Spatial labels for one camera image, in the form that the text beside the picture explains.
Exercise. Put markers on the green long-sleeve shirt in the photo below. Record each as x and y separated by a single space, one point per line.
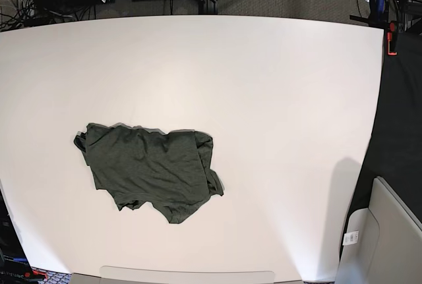
136 165

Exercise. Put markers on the orange black box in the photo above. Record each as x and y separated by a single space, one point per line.
15 267

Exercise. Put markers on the beige plastic bin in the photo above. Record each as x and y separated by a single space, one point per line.
383 242

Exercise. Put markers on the blue handled tool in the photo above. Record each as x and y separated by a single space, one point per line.
380 7

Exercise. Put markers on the orange black clamp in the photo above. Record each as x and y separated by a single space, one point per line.
392 38

